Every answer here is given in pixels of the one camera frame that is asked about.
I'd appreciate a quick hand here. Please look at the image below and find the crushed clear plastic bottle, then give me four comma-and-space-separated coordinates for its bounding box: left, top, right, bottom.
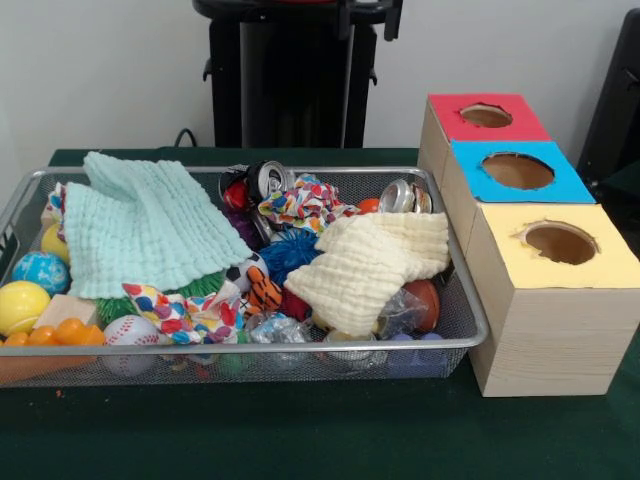
247, 312, 314, 345

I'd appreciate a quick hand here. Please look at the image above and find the wooden box with three holes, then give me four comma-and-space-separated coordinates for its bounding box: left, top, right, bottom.
417, 92, 640, 399

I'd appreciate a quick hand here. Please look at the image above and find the crumpled colourful spotted cloth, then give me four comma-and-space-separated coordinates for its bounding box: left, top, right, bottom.
257, 173, 361, 236

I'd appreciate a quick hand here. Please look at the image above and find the cream waffle cloth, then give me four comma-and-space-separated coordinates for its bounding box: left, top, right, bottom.
283, 212, 451, 337

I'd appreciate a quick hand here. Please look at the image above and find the orange tiger plush toy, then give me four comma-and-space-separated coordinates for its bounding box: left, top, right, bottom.
242, 266, 284, 316

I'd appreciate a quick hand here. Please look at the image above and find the small soccer ball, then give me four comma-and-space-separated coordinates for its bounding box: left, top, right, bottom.
224, 252, 270, 294

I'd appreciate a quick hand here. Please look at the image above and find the brown toy football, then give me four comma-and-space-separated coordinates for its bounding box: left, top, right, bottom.
402, 278, 441, 335

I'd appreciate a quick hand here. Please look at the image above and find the large colourful spotted cloth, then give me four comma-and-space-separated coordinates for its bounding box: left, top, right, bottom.
122, 282, 246, 346

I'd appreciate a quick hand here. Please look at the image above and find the mint green waffle cloth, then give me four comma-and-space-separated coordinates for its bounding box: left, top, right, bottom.
63, 151, 253, 300

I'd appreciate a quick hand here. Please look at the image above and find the dark green table cloth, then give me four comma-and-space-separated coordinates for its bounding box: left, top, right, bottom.
0, 147, 640, 480

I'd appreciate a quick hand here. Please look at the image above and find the orange plastic toy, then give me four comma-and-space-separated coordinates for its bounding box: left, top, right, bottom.
0, 318, 106, 347

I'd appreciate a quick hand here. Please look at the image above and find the blue globe ball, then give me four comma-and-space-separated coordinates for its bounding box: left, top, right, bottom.
11, 251, 70, 297

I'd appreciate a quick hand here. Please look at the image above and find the yellow tennis ball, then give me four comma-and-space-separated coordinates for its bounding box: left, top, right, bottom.
0, 280, 51, 337

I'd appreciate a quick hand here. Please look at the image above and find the silver wire mesh bin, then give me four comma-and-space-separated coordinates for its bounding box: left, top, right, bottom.
0, 167, 490, 389

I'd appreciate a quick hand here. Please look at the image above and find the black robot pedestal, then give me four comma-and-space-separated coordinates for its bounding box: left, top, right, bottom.
192, 0, 404, 149

